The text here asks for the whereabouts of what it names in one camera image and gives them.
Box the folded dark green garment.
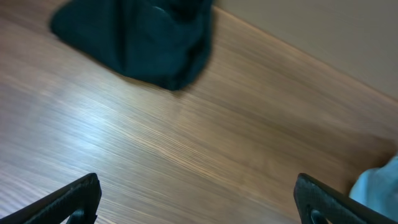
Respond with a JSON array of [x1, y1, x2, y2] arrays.
[[50, 0, 213, 91]]

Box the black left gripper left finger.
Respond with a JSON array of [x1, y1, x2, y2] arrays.
[[1, 173, 102, 224]]

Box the light blue denim shorts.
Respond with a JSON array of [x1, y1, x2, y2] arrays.
[[349, 155, 398, 221]]

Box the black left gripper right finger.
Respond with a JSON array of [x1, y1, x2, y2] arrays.
[[294, 173, 397, 224]]

